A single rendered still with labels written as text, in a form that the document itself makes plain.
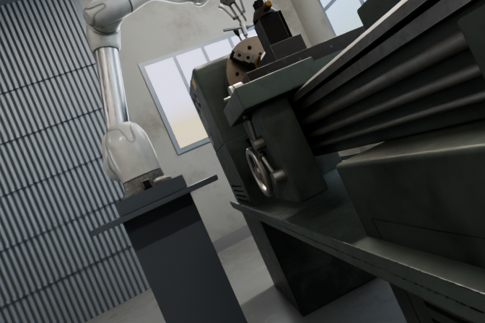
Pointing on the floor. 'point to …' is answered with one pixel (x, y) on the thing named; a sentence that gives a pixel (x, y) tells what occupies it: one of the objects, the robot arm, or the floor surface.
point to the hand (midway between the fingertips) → (244, 21)
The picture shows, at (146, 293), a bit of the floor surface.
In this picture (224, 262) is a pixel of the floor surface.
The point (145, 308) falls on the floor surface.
